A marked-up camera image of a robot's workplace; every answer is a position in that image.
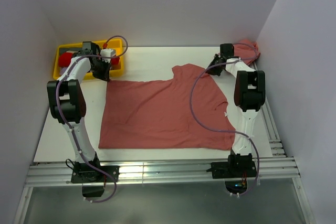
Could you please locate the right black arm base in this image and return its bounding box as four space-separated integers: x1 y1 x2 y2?
206 162 259 196

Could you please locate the rolled grey t-shirt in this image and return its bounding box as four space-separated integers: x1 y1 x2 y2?
59 47 82 55

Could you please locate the aluminium rail frame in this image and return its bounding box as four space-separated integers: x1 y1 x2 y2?
13 61 316 224

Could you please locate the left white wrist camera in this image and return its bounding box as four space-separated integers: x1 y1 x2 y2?
100 48 116 59

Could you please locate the rolled lilac t-shirt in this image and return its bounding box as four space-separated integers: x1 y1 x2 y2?
60 68 67 76

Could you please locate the salmon pink t-shirt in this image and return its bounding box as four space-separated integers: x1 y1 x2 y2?
234 39 260 65
99 64 235 151

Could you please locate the yellow plastic tray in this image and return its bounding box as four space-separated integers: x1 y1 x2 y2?
53 37 125 80

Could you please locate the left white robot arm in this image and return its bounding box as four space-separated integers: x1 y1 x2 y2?
47 41 117 182

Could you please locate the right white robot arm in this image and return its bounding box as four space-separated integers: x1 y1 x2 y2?
206 44 266 177

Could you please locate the folded salmon pink t-shirt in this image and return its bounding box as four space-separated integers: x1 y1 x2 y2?
234 39 260 65

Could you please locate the rolled red t-shirt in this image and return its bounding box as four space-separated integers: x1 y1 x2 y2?
58 53 120 68

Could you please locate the rolled beige t-shirt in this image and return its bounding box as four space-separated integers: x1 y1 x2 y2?
65 50 78 54

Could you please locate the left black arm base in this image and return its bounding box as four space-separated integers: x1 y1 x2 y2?
70 164 119 198

